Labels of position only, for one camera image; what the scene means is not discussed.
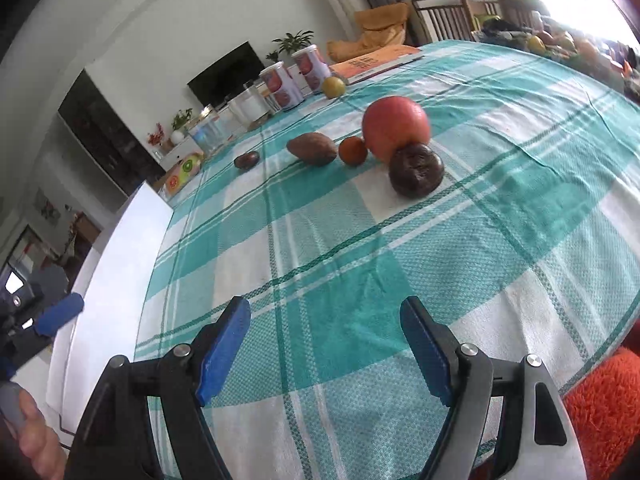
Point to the fruit print bag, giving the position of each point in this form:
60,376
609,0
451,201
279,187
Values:
181,174

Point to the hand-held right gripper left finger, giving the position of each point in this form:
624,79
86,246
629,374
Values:
225,350

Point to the small green potted plant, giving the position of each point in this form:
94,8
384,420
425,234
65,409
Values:
273,55

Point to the white television cabinet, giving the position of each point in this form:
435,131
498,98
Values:
181,152

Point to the white round vase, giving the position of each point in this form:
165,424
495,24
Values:
177,136

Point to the red flowers in vase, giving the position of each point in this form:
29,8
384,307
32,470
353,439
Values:
157,136

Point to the person's left hand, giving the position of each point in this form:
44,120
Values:
40,445

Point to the framed wall picture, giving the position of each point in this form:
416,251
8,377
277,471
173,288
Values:
47,206

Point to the red fluffy cushion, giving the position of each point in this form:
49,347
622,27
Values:
605,410

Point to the yellow citrus fruit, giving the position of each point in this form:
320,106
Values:
334,87

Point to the orange cushioned chair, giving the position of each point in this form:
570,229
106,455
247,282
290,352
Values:
380,27

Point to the black television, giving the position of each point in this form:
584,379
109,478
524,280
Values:
225,75

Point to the small orange tangerine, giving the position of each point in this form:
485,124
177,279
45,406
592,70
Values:
353,151

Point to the white cardboard box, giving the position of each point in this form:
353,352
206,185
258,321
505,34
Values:
110,285

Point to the dark brown wrinkled fruit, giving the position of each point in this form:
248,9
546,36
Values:
416,170
246,160

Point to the wooden dining table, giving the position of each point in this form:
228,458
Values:
75,240

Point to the leafy green houseplant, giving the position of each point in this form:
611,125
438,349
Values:
182,119

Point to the dark glass cabinet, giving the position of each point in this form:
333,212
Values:
100,135

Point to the red apple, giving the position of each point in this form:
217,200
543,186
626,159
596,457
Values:
395,125

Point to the large green potted plant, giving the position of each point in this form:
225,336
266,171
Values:
296,41

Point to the brown sweet potato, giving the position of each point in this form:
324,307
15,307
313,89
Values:
311,149

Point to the teal checkered tablecloth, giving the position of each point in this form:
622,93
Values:
350,260

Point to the orange book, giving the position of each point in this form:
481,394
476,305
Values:
375,62

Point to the dark wooden chair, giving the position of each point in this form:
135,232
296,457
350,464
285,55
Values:
440,15

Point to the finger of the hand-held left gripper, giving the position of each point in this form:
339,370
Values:
60,314

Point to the jar with black lid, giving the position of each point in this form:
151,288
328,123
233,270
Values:
254,105

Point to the red and white can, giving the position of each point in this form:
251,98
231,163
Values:
282,85
312,67

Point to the clear glass jar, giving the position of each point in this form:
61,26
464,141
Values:
206,132

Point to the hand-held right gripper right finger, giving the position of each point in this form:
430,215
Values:
425,350

